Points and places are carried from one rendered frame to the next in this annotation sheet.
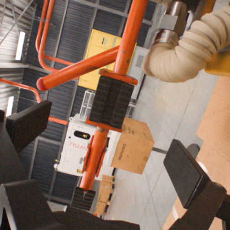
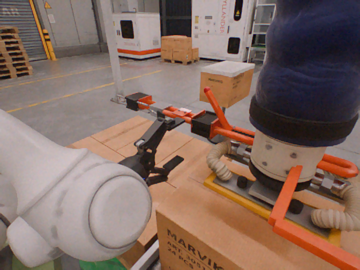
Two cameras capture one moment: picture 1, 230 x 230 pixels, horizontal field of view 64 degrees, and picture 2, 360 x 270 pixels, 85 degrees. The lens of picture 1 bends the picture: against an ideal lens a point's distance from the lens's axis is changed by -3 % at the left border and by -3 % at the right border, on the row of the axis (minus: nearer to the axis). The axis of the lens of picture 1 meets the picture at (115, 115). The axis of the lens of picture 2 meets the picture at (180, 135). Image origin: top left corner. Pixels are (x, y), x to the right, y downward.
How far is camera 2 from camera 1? 0.45 m
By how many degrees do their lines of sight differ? 35
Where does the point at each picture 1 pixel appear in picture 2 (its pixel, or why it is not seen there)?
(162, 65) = (211, 152)
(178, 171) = (172, 162)
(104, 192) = (181, 55)
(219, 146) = (201, 167)
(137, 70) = not seen: hidden behind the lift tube
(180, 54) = (211, 160)
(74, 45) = not seen: outside the picture
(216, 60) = not seen: hidden behind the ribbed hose
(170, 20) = (241, 152)
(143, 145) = (223, 99)
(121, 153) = (214, 80)
